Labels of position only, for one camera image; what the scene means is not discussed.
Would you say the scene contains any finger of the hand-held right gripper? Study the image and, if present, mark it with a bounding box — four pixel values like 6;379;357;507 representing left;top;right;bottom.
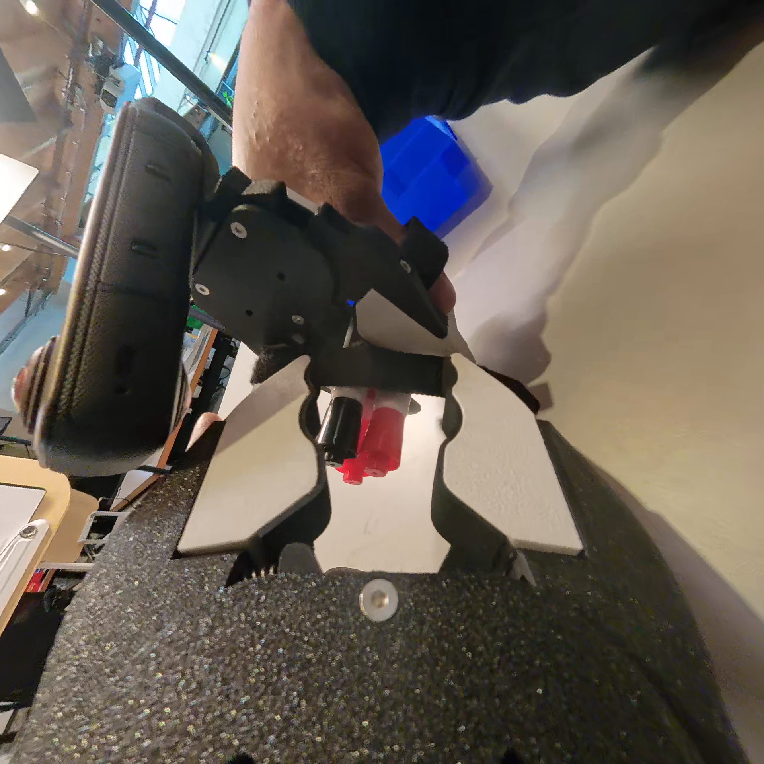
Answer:
354;290;476;361

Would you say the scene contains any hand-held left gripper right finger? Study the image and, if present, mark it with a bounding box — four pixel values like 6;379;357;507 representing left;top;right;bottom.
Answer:
430;356;586;586

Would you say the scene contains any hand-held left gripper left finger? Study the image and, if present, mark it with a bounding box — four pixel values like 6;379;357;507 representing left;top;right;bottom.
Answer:
177;356;331;562

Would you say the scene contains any wide black velcro strap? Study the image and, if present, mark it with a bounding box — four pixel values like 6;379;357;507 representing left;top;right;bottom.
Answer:
472;362;552;415

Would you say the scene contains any black dry erase marker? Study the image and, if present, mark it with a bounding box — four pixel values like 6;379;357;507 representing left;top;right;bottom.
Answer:
316;394;366;462

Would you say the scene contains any blue plastic bin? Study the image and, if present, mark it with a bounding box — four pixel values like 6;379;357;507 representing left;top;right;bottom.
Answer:
379;115;494;240

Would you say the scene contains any person's right forearm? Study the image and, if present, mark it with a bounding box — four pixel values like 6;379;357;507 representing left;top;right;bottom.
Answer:
287;0;764;142

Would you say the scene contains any clipboard with instruction sheet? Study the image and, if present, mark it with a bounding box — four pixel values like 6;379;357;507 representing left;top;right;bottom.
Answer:
0;454;102;633

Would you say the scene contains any white paper notice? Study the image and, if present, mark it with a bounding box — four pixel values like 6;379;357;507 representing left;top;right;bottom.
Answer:
0;484;49;552

